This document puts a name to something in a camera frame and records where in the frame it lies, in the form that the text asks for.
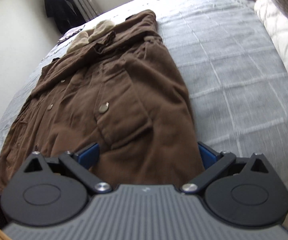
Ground white quilted pillow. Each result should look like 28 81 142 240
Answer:
254 0 288 73

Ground brown coat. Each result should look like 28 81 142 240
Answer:
0 10 204 192

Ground dark hanging clothes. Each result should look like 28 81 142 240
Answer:
44 0 86 34

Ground beige fur collar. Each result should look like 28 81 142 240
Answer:
66 20 115 54

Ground patterned folded cloth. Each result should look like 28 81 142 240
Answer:
57 24 85 45

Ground grey checked bedspread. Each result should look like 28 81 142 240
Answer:
0 0 288 188

